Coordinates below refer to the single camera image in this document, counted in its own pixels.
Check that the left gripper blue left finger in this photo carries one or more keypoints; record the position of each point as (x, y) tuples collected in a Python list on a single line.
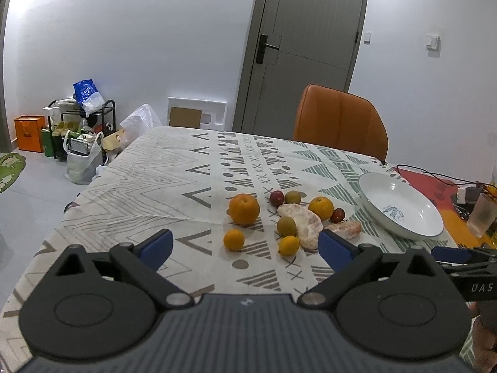
[(137, 264)]

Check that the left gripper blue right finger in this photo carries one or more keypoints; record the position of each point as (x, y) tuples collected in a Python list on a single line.
[(352, 266)]

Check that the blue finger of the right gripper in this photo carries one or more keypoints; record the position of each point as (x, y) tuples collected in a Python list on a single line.
[(453, 255)]

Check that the small peeled pomelo piece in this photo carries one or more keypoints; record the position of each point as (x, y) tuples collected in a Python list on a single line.
[(345, 229)]

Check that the large peeled pomelo segment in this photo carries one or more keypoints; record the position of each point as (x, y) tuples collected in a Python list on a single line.
[(308, 224)]

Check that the small yellow kumquat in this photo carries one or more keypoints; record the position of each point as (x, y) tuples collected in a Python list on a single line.
[(288, 246)]

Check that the green-brown round fruit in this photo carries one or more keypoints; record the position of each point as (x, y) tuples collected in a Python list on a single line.
[(286, 226), (293, 197)]

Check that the small orange kumquat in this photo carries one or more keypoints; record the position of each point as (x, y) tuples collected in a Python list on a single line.
[(234, 240)]

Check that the large orange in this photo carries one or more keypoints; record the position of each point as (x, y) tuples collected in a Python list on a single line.
[(244, 209)]

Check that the person's right hand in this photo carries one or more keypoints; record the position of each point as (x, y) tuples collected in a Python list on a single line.
[(483, 343)]

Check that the frosted glass cup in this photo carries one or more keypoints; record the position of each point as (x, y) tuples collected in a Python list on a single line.
[(483, 215)]

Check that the red orange table mat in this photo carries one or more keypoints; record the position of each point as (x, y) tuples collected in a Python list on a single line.
[(443, 194)]

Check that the white power adapter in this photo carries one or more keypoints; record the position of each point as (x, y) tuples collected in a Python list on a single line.
[(468, 195)]

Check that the white ceramic plate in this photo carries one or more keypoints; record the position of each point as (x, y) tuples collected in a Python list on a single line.
[(399, 208)]

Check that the white plastic shopping bag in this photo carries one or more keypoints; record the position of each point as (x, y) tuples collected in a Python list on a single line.
[(83, 155)]

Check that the translucent plastic bag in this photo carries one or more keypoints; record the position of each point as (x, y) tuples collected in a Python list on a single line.
[(139, 122)]

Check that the brown cardboard piece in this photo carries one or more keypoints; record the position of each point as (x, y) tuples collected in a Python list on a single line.
[(184, 117)]

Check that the white foam packaging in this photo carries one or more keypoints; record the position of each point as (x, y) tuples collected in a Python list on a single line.
[(214, 114)]

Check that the orange leather chair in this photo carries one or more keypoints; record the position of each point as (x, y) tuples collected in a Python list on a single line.
[(331, 118)]

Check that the green box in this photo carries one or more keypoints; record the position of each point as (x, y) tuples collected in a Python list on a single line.
[(47, 143)]

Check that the black metal rack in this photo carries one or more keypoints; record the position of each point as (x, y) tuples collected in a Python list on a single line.
[(66, 115)]

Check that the green floor mat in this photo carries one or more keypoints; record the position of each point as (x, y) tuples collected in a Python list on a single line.
[(11, 166)]

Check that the blue white plastic bag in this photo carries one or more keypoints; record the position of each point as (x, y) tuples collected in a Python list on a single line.
[(87, 96)]

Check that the orange paper bag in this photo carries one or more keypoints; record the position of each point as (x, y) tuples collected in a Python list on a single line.
[(28, 132)]

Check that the grey door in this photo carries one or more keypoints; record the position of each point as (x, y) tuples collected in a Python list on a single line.
[(318, 41)]

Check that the small white wall switch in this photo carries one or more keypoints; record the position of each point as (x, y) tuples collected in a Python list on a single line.
[(367, 37)]

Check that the black door lock handle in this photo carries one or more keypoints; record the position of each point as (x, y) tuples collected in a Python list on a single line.
[(263, 45)]

